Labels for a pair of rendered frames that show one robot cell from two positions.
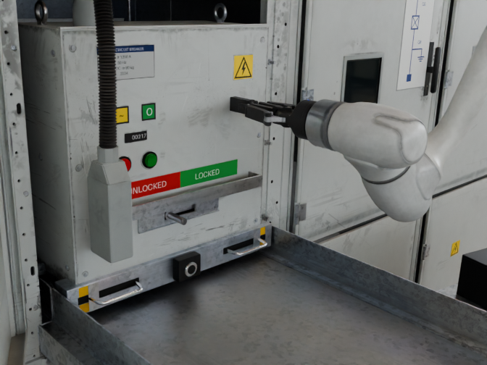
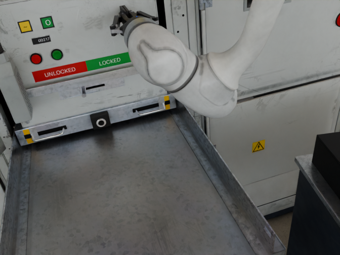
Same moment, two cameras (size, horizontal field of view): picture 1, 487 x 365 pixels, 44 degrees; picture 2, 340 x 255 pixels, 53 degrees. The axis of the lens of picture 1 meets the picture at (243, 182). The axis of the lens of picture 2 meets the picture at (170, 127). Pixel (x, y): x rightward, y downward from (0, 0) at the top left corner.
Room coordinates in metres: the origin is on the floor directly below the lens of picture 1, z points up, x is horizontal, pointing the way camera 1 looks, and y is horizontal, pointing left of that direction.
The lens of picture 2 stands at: (0.44, -0.57, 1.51)
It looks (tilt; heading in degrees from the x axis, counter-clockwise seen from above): 35 degrees down; 30
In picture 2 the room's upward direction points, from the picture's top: 7 degrees counter-clockwise
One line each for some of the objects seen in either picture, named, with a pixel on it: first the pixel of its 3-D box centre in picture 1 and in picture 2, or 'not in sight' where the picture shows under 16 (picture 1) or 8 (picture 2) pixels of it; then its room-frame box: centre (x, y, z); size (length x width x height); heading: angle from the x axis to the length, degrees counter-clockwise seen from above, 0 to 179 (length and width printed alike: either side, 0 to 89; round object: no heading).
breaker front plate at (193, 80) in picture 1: (180, 150); (81, 46); (1.17, 0.13, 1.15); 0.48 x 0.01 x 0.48; 134
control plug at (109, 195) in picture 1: (109, 208); (13, 89); (0.98, 0.23, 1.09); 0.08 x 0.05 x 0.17; 44
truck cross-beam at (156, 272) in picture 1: (176, 261); (99, 115); (1.19, 0.14, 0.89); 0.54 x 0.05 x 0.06; 134
